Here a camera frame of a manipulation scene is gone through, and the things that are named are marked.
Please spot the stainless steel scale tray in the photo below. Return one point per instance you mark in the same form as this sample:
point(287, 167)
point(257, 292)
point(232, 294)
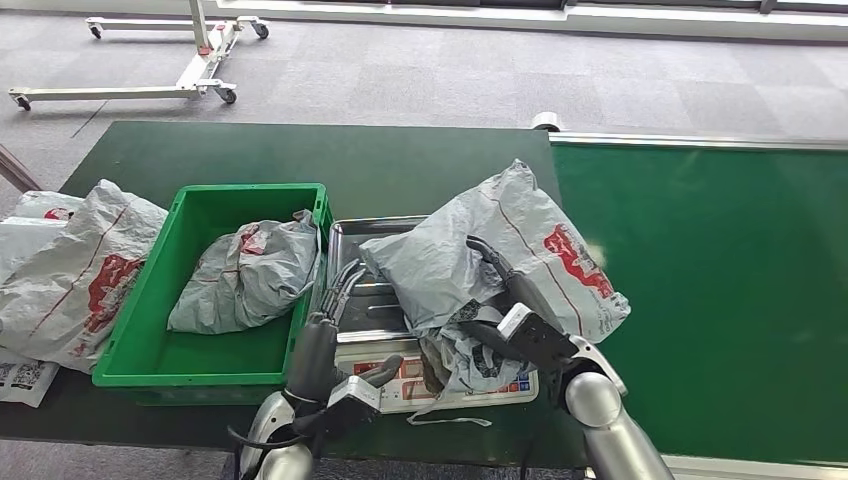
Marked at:
point(371, 311)

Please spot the white electronic weighing scale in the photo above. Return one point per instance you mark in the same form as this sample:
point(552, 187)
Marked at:
point(371, 318)

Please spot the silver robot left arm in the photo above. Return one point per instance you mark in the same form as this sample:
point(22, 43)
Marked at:
point(278, 424)

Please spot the brown slanted bar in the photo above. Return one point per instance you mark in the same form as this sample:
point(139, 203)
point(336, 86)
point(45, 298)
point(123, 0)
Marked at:
point(16, 171)

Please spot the green plastic crate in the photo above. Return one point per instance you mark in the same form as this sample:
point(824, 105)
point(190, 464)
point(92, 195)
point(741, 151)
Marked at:
point(146, 344)

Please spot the crumpled grey mailer package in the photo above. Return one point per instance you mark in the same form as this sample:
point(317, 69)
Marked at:
point(252, 278)

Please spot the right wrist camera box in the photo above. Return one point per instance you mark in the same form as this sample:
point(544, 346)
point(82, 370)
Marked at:
point(540, 338)

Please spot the white wheeled stand base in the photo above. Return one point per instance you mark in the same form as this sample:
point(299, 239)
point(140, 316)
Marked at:
point(199, 73)

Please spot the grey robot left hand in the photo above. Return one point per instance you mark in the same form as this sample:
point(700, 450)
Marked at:
point(311, 358)

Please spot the white package with red logo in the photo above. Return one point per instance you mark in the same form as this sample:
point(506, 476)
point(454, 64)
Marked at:
point(33, 205)

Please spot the green conveyor belt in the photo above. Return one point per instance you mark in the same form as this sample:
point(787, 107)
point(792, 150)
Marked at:
point(729, 265)

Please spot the grey conveyor end roller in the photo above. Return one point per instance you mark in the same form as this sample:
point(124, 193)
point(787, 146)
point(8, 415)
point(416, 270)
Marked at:
point(547, 122)

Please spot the white package with QR code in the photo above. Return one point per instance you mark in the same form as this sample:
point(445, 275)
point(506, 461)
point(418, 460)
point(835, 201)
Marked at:
point(23, 381)

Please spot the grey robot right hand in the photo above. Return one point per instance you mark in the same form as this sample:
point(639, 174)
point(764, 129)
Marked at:
point(530, 295)

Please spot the silver conveyor side rail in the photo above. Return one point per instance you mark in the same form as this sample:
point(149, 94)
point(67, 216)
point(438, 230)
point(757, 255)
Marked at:
point(696, 140)

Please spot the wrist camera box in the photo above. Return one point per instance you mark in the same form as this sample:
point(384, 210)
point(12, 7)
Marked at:
point(354, 401)
point(540, 338)

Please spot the grey package with red print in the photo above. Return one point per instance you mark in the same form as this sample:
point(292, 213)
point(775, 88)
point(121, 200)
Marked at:
point(79, 265)

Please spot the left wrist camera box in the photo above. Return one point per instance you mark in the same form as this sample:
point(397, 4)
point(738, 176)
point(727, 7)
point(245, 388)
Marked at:
point(354, 401)

